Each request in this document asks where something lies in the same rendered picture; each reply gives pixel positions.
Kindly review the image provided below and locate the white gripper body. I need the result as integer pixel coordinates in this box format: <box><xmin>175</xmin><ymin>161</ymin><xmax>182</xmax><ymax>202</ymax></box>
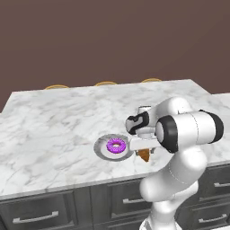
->
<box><xmin>128</xmin><ymin>137</ymin><xmax>162</xmax><ymax>151</ymax></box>

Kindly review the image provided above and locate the brown pastry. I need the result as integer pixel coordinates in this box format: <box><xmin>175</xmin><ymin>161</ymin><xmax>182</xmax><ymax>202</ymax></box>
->
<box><xmin>136</xmin><ymin>147</ymin><xmax>152</xmax><ymax>163</ymax></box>

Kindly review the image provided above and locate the purple frosted donut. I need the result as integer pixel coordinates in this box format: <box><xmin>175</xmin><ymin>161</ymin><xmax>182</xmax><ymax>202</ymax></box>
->
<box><xmin>106</xmin><ymin>137</ymin><xmax>127</xmax><ymax>155</ymax></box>

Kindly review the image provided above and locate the grey round plate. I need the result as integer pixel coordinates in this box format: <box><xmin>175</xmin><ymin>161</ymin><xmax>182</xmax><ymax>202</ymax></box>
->
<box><xmin>93</xmin><ymin>133</ymin><xmax>135</xmax><ymax>163</ymax></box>

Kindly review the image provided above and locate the dark grey drawer front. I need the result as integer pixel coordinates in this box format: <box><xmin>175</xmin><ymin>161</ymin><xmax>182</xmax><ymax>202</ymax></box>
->
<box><xmin>197</xmin><ymin>164</ymin><xmax>230</xmax><ymax>202</ymax></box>
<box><xmin>179</xmin><ymin>200</ymin><xmax>230</xmax><ymax>230</ymax></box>
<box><xmin>107</xmin><ymin>179</ymin><xmax>154</xmax><ymax>219</ymax></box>
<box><xmin>93</xmin><ymin>211</ymin><xmax>152</xmax><ymax>230</ymax></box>
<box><xmin>0</xmin><ymin>192</ymin><xmax>76</xmax><ymax>230</ymax></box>

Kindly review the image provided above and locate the yellow wooden stool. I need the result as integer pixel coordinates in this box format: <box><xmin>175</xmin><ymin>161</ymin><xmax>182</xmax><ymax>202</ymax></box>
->
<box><xmin>43</xmin><ymin>84</ymin><xmax>70</xmax><ymax>91</ymax></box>
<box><xmin>140</xmin><ymin>77</ymin><xmax>163</xmax><ymax>84</ymax></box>
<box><xmin>93</xmin><ymin>80</ymin><xmax>119</xmax><ymax>87</ymax></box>

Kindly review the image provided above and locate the silver drawer handle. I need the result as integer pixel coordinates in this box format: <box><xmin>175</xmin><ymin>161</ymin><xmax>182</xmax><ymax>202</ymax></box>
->
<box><xmin>12</xmin><ymin>210</ymin><xmax>60</xmax><ymax>225</ymax></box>
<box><xmin>122</xmin><ymin>197</ymin><xmax>153</xmax><ymax>205</ymax></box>
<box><xmin>198</xmin><ymin>213</ymin><xmax>229</xmax><ymax>225</ymax></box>
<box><xmin>213</xmin><ymin>181</ymin><xmax>230</xmax><ymax>189</ymax></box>

